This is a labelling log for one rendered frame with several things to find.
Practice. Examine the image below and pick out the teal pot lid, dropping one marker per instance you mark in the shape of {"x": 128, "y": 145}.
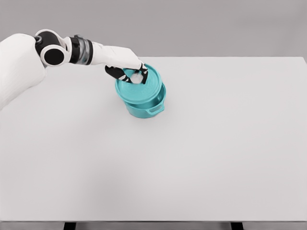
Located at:
{"x": 141, "y": 89}

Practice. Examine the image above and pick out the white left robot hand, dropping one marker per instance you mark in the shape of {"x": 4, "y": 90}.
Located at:
{"x": 124, "y": 58}

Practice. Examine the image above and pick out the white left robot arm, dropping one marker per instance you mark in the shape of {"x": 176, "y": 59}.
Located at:
{"x": 21, "y": 69}

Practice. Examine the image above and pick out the teal pot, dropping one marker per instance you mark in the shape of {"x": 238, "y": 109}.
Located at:
{"x": 146, "y": 109}

